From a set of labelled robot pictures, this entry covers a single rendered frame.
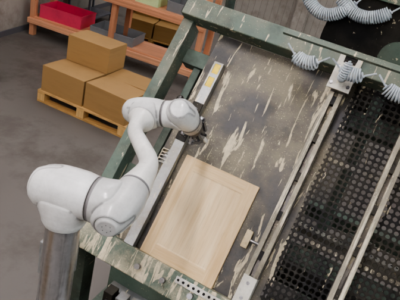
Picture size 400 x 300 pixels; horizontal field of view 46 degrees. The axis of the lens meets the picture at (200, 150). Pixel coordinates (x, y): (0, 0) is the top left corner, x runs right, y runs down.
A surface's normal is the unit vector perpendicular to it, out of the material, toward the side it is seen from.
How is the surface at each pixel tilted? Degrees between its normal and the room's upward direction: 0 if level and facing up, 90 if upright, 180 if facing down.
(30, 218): 0
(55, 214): 88
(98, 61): 90
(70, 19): 90
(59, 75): 90
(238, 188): 54
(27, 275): 0
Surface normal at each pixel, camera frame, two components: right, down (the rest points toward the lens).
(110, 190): 0.28, -0.72
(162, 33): -0.17, 0.43
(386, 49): -0.44, 0.33
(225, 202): -0.23, -0.24
